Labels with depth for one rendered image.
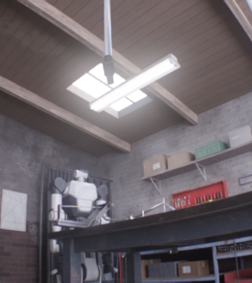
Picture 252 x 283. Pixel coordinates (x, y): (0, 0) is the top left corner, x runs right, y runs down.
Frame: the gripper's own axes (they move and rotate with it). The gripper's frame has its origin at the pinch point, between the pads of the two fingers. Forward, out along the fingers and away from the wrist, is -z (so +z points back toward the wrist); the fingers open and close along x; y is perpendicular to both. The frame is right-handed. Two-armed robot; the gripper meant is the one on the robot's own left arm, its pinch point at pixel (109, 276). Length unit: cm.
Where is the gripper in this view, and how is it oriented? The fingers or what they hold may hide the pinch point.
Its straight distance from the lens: 241.1
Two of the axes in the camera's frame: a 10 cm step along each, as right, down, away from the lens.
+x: 5.9, -5.2, -6.2
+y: 7.9, 2.2, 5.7
